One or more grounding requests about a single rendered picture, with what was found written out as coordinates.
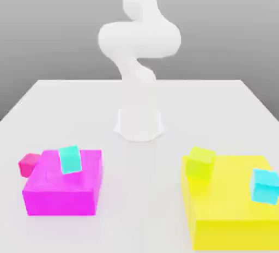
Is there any small lime cube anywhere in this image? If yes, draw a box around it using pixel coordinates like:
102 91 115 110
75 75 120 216
185 146 216 179

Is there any small turquoise cube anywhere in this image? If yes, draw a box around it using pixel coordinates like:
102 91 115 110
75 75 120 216
58 145 83 175

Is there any small pink cube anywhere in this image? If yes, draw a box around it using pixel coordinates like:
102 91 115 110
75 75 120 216
17 153 41 178

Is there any small cyan cube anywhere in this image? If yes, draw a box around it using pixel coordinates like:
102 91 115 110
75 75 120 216
250 168 279 206

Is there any large magenta box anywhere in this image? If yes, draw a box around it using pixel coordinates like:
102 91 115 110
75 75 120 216
22 149 103 216

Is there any large yellow box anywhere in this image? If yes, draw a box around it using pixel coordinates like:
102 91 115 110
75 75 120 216
180 154 279 252

